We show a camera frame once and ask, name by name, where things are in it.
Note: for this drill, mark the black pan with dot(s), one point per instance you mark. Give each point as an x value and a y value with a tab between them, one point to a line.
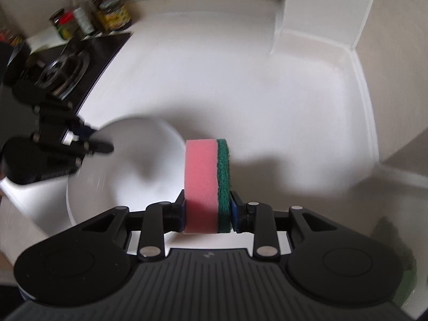
10	60

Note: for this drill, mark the pink and green sponge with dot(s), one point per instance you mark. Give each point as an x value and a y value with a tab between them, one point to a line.
200	180

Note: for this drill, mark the white bowl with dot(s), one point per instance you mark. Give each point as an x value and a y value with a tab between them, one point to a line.
133	160

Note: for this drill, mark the black glass gas stove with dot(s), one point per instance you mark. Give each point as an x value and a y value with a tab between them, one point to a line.
100	50

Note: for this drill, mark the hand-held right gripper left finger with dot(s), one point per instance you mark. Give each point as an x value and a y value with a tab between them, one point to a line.
181	215

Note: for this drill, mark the red label bottle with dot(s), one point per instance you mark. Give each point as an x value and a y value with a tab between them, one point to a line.
13	38

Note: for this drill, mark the patterned lid sauce jar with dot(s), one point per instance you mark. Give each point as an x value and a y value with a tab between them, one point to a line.
115	16

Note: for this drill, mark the black cap oil bottle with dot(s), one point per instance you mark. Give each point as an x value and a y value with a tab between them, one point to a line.
92	3

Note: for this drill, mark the dark green jar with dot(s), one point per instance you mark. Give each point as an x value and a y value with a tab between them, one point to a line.
57	18

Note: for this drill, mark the green cloth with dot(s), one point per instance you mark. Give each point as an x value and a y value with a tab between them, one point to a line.
408	281

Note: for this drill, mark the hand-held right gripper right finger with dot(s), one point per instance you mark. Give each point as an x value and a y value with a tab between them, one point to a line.
234	212

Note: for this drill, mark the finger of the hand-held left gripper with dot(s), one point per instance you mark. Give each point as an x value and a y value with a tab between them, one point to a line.
93	147
57	120

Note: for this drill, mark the red lid jar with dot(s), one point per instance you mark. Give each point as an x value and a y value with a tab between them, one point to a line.
68	23

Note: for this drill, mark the yellow cap clear bottle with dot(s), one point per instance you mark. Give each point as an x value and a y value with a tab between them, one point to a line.
82	20

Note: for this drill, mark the metal stove burner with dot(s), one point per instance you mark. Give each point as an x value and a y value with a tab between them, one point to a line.
63	70

